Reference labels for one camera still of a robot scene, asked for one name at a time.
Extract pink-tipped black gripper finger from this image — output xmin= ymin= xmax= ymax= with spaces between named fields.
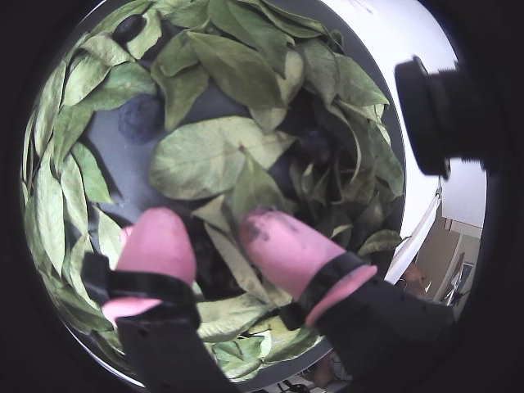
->
xmin=239 ymin=206 xmax=466 ymax=393
xmin=81 ymin=206 xmax=246 ymax=393

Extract grey round bowl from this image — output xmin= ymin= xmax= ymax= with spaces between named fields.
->
xmin=20 ymin=0 xmax=410 ymax=388

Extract dusty blue blueberry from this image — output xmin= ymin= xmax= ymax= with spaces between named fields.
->
xmin=117 ymin=94 xmax=165 ymax=145

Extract shiny dark blueberry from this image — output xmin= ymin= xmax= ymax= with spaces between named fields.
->
xmin=112 ymin=15 xmax=147 ymax=44

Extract large dried green leaf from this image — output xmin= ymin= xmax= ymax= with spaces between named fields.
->
xmin=148 ymin=115 xmax=296 ymax=201

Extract long dried green leaf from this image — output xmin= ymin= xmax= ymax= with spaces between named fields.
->
xmin=186 ymin=30 xmax=287 ymax=111

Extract black round knob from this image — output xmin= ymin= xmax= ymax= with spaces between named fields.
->
xmin=394 ymin=55 xmax=499 ymax=179

